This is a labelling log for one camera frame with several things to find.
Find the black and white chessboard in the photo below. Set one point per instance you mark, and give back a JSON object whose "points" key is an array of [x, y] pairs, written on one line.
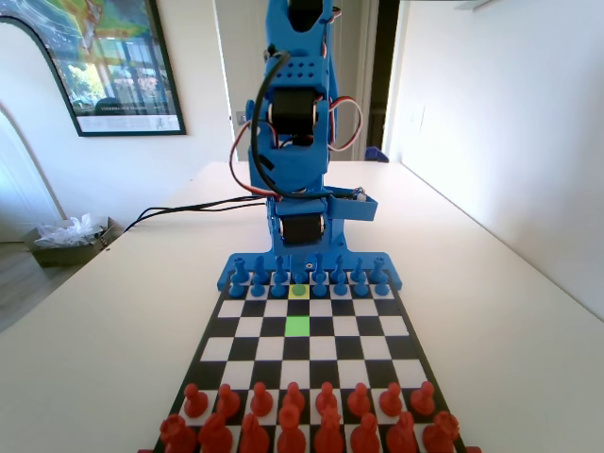
{"points": [[344, 349]]}

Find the blue chess rook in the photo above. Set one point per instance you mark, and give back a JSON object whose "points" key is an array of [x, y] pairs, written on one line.
{"points": [[376, 267], [239, 269]]}

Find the red chess bishop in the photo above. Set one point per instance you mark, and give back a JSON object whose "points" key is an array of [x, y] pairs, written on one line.
{"points": [[364, 434], [255, 435]]}

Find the dark blue object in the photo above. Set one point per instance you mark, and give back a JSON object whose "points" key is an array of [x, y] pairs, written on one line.
{"points": [[375, 154]]}

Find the framed wall poster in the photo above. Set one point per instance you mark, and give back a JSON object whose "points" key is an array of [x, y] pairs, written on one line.
{"points": [[118, 61]]}

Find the white door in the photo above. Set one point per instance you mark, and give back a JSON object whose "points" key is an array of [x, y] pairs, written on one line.
{"points": [[236, 71]]}

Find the blue chess knight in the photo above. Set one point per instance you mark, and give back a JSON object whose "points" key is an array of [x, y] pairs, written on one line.
{"points": [[259, 264], [358, 266]]}

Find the red chess knight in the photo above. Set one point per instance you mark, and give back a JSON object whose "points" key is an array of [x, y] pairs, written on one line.
{"points": [[401, 433], [214, 433]]}

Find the blue chess king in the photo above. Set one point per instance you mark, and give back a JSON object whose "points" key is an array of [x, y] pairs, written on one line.
{"points": [[320, 265]]}

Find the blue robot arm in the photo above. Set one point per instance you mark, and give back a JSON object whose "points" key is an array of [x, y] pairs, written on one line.
{"points": [[292, 165]]}

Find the red chess rook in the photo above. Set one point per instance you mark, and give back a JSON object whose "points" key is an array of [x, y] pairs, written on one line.
{"points": [[441, 430], [177, 431]]}

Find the row of blue chess pieces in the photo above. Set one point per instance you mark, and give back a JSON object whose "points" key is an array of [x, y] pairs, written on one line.
{"points": [[395, 278]]}

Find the row of red chess pieces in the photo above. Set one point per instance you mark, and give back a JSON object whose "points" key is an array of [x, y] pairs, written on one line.
{"points": [[473, 449]]}

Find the crumpled clear plastic wrap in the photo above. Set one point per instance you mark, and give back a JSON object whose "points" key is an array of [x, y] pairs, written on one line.
{"points": [[71, 231]]}

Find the blue chess bishop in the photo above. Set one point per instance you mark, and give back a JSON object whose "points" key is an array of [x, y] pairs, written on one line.
{"points": [[339, 265], [280, 266]]}

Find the blue chess pawn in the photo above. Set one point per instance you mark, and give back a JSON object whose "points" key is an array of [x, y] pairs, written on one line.
{"points": [[257, 286], [382, 286], [236, 286], [320, 285], [361, 286], [298, 279], [277, 285], [340, 286]]}

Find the cardboard box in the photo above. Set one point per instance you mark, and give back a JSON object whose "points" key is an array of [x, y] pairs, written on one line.
{"points": [[61, 256]]}

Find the red chess pawn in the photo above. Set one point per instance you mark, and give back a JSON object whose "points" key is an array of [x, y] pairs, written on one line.
{"points": [[358, 400], [293, 398], [325, 398], [261, 400], [228, 401], [195, 400], [390, 400], [423, 398]]}

